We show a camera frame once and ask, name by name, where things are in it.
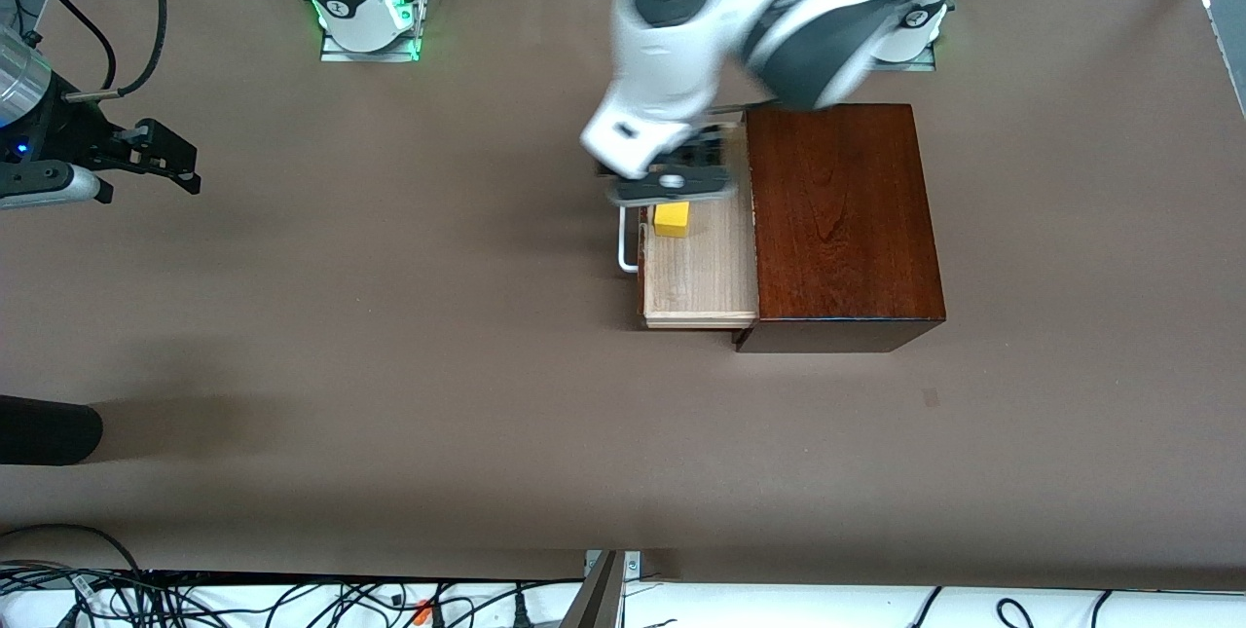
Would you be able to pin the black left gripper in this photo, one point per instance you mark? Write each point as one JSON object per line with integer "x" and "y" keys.
{"x": 703, "y": 154}

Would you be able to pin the yellow block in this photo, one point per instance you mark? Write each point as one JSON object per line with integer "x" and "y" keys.
{"x": 672, "y": 219}

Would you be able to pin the small metal bracket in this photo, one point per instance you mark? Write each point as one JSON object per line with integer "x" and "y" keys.
{"x": 633, "y": 565}

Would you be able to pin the dark brown wooden cabinet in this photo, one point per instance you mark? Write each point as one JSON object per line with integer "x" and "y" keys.
{"x": 847, "y": 219}

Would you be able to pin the black ribbed cylinder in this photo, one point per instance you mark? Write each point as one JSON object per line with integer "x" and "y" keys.
{"x": 49, "y": 430}

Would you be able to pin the aluminium strut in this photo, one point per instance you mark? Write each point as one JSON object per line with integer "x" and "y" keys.
{"x": 599, "y": 599}

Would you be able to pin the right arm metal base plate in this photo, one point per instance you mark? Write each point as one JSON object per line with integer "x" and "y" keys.
{"x": 389, "y": 49}

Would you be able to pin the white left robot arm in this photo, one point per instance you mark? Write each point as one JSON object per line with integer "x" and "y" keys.
{"x": 681, "y": 34}

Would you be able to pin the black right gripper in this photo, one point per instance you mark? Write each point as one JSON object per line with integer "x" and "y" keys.
{"x": 70, "y": 133}

